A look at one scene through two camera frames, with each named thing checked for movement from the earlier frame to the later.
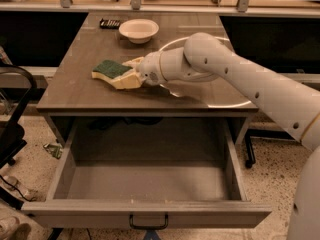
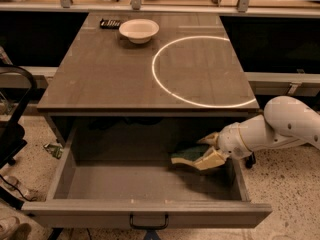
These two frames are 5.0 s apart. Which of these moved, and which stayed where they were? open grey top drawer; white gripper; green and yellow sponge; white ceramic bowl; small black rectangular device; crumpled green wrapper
Moved: green and yellow sponge; white gripper
Stayed: open grey top drawer; crumpled green wrapper; white ceramic bowl; small black rectangular device
